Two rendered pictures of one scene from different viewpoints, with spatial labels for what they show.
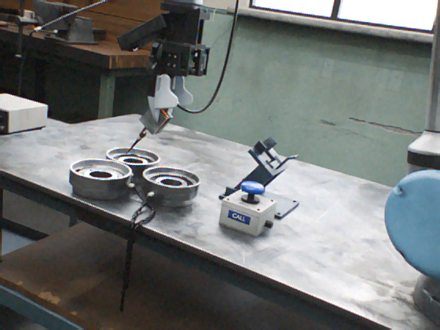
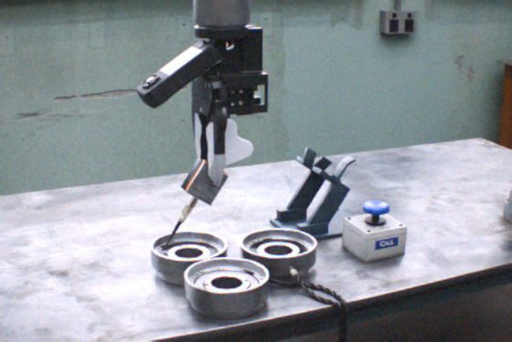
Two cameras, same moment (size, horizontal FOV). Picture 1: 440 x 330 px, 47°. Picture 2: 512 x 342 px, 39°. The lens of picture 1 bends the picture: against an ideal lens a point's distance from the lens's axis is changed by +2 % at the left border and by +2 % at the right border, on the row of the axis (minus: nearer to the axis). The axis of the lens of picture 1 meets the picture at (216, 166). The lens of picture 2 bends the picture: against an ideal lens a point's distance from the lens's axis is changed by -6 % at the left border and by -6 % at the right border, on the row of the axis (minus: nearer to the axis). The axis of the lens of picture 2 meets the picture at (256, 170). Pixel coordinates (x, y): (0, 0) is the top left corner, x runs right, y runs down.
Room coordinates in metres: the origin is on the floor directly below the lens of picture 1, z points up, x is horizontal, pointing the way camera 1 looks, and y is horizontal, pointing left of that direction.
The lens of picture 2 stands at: (0.23, 0.84, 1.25)
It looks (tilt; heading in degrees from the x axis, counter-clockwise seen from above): 17 degrees down; 310
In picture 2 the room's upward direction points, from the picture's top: straight up
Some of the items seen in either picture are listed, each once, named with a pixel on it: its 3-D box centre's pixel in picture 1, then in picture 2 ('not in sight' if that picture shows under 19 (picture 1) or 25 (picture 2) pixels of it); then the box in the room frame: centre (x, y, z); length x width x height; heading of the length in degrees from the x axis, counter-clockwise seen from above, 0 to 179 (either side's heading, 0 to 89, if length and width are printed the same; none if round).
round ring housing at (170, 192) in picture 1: (170, 186); (278, 255); (0.84, 0.08, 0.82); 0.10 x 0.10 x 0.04
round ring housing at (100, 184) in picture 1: (100, 179); (227, 288); (0.82, 0.20, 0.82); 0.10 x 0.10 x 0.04
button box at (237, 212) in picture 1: (251, 212); (377, 234); (0.77, -0.07, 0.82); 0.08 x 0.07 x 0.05; 64
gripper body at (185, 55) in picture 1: (180, 41); (227, 70); (0.91, 0.10, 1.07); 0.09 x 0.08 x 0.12; 64
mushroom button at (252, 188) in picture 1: (251, 197); (375, 219); (0.77, -0.06, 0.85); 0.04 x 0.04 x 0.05
